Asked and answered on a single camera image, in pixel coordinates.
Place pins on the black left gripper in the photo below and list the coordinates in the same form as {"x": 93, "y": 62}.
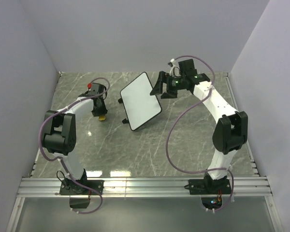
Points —
{"x": 103, "y": 111}

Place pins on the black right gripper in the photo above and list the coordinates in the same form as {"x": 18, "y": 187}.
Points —
{"x": 158, "y": 89}

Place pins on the yellow bone-shaped eraser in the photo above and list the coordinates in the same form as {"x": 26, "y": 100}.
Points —
{"x": 102, "y": 118}

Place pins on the small black-framed whiteboard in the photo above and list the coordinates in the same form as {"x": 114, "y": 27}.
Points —
{"x": 139, "y": 105}

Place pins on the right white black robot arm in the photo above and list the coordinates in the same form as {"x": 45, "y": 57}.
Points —
{"x": 231, "y": 125}

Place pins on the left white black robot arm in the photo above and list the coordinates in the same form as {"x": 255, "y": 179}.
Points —
{"x": 57, "y": 139}

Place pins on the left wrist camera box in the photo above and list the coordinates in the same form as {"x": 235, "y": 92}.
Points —
{"x": 96, "y": 89}

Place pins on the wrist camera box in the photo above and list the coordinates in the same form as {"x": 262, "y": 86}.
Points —
{"x": 96, "y": 89}
{"x": 187, "y": 68}

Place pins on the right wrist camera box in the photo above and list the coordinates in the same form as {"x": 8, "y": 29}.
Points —
{"x": 187, "y": 68}

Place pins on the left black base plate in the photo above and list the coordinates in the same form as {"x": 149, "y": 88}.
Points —
{"x": 94, "y": 187}

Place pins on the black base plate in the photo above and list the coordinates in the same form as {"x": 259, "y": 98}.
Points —
{"x": 94, "y": 187}
{"x": 207, "y": 186}

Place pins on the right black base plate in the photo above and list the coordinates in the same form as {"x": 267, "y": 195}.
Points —
{"x": 207, "y": 186}

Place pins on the aluminium mounting rail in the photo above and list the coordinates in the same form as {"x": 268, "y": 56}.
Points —
{"x": 156, "y": 187}

